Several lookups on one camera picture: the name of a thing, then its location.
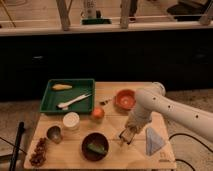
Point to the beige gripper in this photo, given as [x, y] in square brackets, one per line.
[135, 125]

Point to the brown chalkboard eraser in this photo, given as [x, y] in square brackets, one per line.
[127, 134]

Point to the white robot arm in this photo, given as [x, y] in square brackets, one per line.
[152, 98]

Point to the small metal cup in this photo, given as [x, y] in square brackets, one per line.
[54, 134]

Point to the blue folded cloth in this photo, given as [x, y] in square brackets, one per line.
[154, 142]

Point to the dark brown bowl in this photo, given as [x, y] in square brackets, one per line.
[96, 138]

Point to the green pepper toy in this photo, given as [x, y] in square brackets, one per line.
[96, 148]

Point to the orange plastic bowl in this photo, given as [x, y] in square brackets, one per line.
[125, 99]

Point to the orange peach toy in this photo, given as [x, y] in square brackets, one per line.
[98, 113]

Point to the small dark screw piece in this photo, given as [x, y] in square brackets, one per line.
[105, 102]

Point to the white lidded jar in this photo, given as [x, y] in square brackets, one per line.
[71, 121]

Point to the green plastic tray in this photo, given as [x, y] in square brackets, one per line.
[52, 98]

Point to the white plastic spatula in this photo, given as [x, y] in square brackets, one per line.
[65, 105]

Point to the yellow corn cob toy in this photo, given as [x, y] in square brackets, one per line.
[58, 87]

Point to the brown grape bunch toy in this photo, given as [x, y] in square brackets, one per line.
[39, 156]

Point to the black pole stand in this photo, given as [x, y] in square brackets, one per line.
[16, 147]

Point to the white bottle on green base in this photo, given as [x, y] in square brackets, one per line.
[90, 15]

